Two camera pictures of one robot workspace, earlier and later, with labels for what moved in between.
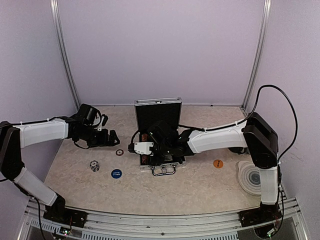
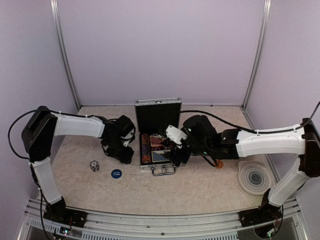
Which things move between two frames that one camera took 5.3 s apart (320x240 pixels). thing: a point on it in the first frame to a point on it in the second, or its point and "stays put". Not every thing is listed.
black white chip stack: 94,166 stays put
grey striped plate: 249,177 stays put
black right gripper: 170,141 to 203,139
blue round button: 116,173 stays put
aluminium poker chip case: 150,111 stays put
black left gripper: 103,141 to 125,157
